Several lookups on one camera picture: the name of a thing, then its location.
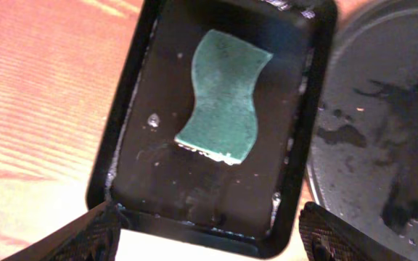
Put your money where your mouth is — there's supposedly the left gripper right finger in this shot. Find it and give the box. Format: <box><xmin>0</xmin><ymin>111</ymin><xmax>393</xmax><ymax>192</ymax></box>
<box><xmin>299</xmin><ymin>202</ymin><xmax>407</xmax><ymax>261</ymax></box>

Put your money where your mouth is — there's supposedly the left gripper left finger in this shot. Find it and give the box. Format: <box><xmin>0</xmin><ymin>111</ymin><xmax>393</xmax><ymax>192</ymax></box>
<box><xmin>4</xmin><ymin>202</ymin><xmax>121</xmax><ymax>261</ymax></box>

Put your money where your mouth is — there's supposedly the black rectangular tray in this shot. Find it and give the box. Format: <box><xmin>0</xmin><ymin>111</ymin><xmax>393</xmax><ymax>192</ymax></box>
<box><xmin>86</xmin><ymin>0</ymin><xmax>337</xmax><ymax>259</ymax></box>

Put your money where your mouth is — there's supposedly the green yellow sponge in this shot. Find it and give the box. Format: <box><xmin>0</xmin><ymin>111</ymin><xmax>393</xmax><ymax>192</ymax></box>
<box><xmin>174</xmin><ymin>30</ymin><xmax>273</xmax><ymax>165</ymax></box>

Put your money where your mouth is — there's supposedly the black round tray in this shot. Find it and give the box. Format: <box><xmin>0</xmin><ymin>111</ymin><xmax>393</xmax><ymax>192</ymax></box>
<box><xmin>308</xmin><ymin>0</ymin><xmax>418</xmax><ymax>260</ymax></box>

